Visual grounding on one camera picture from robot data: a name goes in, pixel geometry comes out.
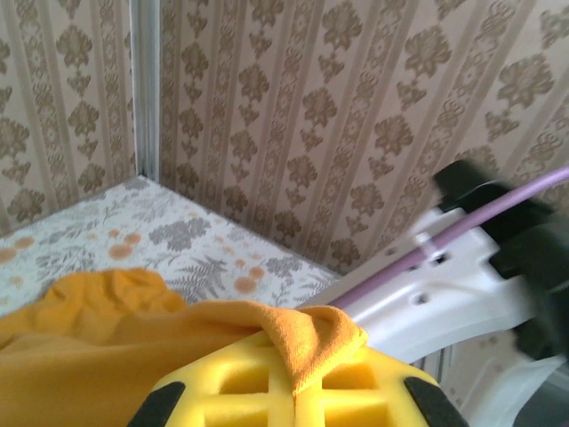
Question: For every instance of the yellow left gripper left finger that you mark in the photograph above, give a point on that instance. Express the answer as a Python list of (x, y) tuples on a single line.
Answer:
[(231, 400)]

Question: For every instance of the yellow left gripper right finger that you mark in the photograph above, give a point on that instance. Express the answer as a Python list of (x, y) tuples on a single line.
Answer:
[(355, 400)]

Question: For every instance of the mustard yellow t-shirt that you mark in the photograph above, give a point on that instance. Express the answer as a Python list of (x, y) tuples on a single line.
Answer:
[(89, 356)]

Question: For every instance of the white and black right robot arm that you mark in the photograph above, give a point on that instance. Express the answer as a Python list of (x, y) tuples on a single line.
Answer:
[(444, 302)]

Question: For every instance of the floral patterned tablecloth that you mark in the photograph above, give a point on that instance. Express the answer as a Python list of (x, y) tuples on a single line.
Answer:
[(178, 240)]

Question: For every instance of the aluminium frame post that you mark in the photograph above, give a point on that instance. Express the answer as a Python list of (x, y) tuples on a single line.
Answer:
[(146, 89)]

